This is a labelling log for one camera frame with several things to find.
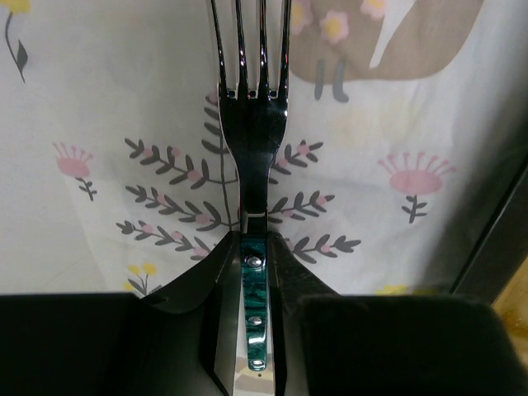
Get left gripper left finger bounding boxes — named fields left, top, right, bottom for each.
left=142, top=232, right=241, bottom=395

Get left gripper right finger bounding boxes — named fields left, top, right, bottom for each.
left=267, top=232, right=337, bottom=395

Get fork with teal handle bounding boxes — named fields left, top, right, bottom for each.
left=214, top=1, right=292, bottom=372

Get animal print cloth placemat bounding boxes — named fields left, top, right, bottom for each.
left=1, top=1, right=527, bottom=295

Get square black yellow plate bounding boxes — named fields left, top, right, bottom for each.
left=449, top=163, right=528, bottom=343

